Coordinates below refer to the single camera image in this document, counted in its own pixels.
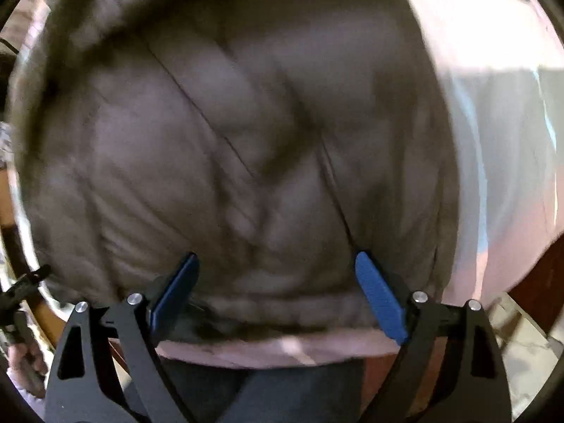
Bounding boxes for person's left hand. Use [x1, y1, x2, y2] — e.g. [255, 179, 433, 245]
[8, 341, 49, 395]

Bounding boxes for grey-brown puffer jacket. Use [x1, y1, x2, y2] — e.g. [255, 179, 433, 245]
[9, 0, 461, 344]

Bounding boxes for white bed sheet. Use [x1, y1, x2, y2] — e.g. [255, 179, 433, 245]
[9, 0, 564, 368]

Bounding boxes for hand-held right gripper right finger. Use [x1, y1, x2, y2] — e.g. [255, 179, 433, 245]
[355, 251, 514, 423]

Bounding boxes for person's dark trousers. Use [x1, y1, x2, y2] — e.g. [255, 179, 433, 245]
[123, 355, 366, 423]

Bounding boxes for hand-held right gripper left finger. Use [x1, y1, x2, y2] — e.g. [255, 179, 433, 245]
[45, 252, 200, 423]

